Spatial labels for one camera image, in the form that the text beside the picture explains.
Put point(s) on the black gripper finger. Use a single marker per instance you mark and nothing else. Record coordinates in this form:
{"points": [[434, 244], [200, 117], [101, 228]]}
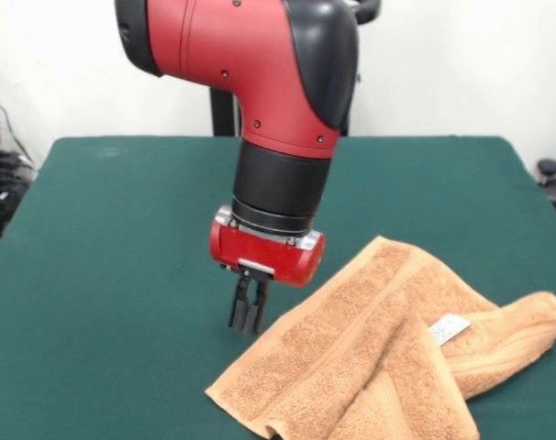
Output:
{"points": [[254, 316], [237, 307]]}

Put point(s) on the black chair base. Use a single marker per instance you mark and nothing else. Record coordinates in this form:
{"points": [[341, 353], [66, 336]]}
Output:
{"points": [[549, 167]]}

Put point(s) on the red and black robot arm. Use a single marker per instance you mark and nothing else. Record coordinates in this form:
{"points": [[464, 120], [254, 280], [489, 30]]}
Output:
{"points": [[259, 69]]}

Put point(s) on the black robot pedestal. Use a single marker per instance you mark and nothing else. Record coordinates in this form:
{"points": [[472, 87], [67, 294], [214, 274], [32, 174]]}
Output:
{"points": [[223, 114]]}

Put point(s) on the tan terry towel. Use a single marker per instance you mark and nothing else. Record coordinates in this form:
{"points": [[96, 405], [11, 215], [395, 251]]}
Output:
{"points": [[351, 357]]}

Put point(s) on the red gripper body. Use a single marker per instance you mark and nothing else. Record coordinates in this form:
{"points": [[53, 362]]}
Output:
{"points": [[264, 256]]}

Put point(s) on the dark green tablecloth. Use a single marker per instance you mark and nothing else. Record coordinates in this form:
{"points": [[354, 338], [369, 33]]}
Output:
{"points": [[122, 229]]}

